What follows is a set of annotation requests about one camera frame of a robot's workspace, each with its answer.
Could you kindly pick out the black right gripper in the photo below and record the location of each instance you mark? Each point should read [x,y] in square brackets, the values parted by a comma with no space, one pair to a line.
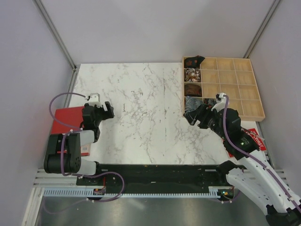
[201,113]

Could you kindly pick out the dark blue floral tie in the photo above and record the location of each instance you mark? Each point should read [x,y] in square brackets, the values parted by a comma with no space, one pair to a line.
[210,101]

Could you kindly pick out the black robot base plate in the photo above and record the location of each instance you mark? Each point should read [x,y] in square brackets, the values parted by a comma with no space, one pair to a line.
[161,178]

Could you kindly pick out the white slotted cable duct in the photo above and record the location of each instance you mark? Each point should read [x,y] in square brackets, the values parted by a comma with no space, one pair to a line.
[210,192]

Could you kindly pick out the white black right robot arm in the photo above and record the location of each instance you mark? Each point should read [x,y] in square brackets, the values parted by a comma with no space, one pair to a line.
[280,205]

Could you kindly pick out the multicolour patterned rolled tie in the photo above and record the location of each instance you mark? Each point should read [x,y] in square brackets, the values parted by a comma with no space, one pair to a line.
[192,75]

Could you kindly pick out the wooden compartment tray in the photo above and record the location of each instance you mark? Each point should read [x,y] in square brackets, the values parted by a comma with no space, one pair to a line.
[234,77]

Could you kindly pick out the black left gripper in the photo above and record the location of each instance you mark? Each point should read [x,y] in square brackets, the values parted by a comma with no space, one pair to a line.
[107,114]

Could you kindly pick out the grey right frame post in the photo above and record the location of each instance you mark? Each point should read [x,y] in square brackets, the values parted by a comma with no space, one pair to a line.
[264,24]

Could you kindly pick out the grey blue rolled tie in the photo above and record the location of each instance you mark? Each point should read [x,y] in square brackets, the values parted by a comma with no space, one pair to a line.
[191,104]

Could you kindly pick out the dark brown rolled tie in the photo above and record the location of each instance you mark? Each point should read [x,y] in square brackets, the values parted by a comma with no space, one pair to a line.
[192,90]

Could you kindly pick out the red flat box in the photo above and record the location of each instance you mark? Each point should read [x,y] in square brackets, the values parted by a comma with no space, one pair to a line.
[70,116]

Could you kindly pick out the red treehouse children's book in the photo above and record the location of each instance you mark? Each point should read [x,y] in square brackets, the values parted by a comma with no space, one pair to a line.
[257,141]

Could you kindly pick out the black orange rolled tie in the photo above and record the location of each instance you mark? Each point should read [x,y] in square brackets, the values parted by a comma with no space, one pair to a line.
[193,62]

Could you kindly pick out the grey aluminium frame post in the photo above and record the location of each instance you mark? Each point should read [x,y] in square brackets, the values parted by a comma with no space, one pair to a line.
[51,26]

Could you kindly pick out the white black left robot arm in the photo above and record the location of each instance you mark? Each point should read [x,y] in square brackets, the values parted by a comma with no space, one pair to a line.
[63,154]

